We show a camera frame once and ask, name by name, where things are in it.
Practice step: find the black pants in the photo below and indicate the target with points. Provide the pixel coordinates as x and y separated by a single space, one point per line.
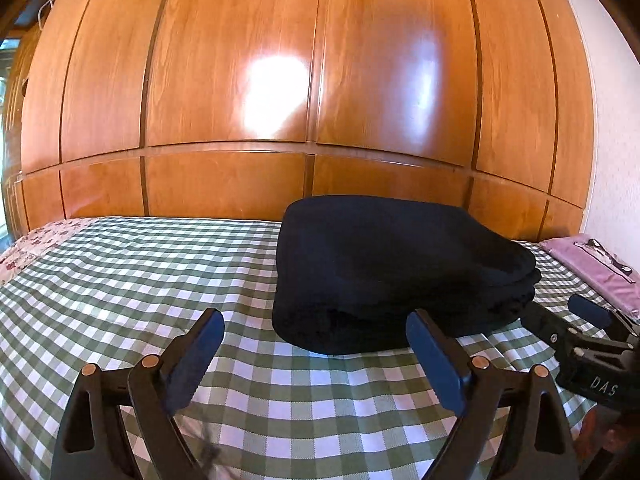
390 270

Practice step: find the floral cloth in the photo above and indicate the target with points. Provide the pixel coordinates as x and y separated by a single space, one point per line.
35 245

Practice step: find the wooden wardrobe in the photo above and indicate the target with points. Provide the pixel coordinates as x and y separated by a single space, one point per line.
300 85

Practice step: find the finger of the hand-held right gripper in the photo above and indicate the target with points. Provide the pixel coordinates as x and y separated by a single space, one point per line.
590 310
542 327

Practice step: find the person's right hand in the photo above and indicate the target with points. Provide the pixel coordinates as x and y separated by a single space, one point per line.
597 430

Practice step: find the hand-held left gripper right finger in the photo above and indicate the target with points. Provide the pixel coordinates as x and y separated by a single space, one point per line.
435 355

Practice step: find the purple pillow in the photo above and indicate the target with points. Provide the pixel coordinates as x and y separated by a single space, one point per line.
595 270

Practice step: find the green checked bedspread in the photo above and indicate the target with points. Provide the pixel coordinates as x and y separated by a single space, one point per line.
150 285

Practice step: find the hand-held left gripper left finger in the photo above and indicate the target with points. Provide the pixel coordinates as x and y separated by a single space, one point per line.
200 355

